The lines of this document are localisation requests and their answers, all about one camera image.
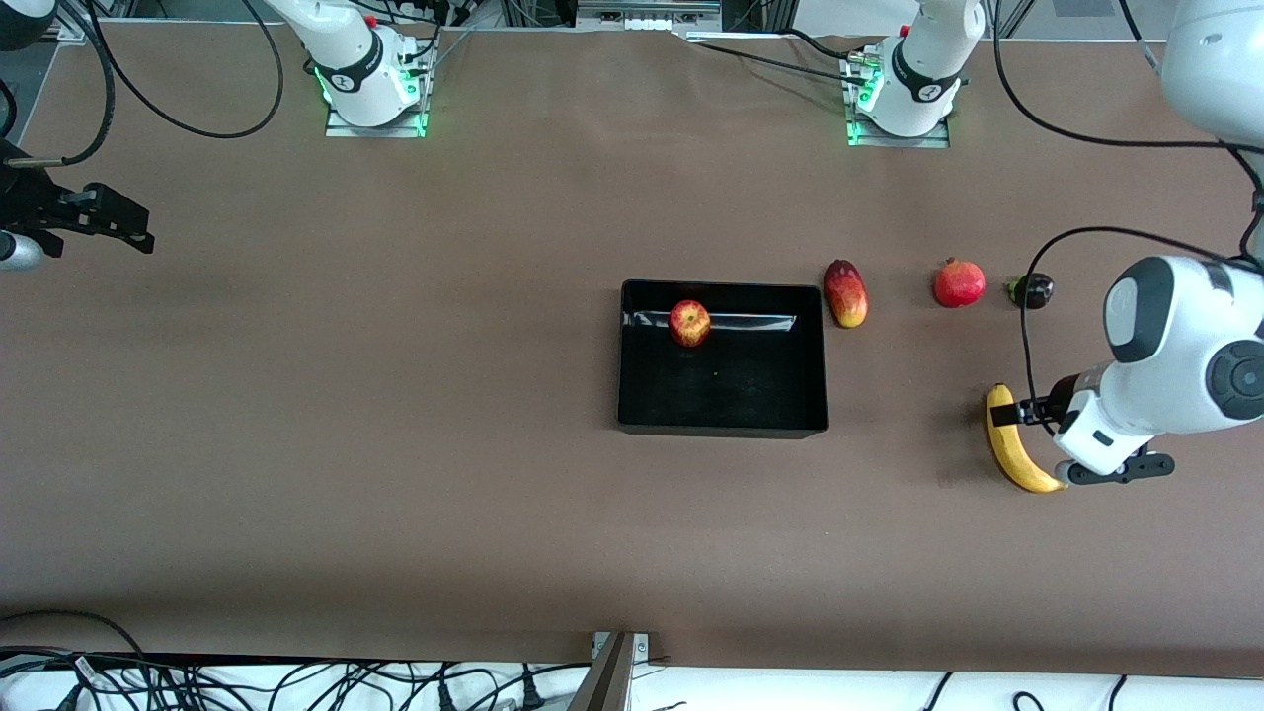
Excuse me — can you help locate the thin black base cable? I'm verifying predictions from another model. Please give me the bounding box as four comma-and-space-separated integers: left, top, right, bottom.
681, 28, 880, 90

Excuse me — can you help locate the black plastic box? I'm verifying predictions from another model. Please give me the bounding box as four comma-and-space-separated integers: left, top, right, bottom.
616, 278, 830, 440

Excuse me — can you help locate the aluminium profile post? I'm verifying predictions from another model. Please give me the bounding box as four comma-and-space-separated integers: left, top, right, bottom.
568, 632, 635, 711

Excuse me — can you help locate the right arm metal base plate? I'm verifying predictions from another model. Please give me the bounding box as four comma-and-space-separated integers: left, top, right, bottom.
324, 44, 430, 139

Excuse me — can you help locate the red yellow apple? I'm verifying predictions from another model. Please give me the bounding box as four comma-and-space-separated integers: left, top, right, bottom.
669, 299, 712, 349

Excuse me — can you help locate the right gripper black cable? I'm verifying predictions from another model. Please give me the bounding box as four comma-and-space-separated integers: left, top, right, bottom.
0, 0, 117, 169

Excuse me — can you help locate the red yellow mango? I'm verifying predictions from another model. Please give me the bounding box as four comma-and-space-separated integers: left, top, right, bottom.
823, 259, 870, 329

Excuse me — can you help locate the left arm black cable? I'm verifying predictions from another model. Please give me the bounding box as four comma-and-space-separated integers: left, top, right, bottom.
990, 0, 1264, 426

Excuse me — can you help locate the yellow banana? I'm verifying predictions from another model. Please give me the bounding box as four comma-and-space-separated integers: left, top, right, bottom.
986, 383, 1070, 494

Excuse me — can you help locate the long looping black cable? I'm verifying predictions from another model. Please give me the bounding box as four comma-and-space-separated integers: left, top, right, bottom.
84, 0, 287, 139

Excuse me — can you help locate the brown table cover sheet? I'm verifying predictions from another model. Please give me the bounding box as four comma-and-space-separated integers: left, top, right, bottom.
0, 22, 1264, 677

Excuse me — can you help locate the white power strip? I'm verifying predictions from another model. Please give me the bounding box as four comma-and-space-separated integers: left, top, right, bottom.
578, 0, 722, 31

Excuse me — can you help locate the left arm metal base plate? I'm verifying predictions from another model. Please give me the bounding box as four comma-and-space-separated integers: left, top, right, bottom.
845, 54, 952, 149

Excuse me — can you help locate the red pomegranate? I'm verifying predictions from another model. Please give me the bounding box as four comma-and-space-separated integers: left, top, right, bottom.
932, 258, 988, 309

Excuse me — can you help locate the small metal bracket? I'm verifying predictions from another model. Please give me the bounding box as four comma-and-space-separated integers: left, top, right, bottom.
591, 632, 653, 661

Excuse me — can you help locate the tangled black cable bundle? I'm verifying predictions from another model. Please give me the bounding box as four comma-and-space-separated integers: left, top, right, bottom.
0, 610, 593, 711

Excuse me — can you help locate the dark purple mangosteen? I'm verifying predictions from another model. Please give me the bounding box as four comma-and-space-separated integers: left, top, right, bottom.
1004, 273, 1056, 311

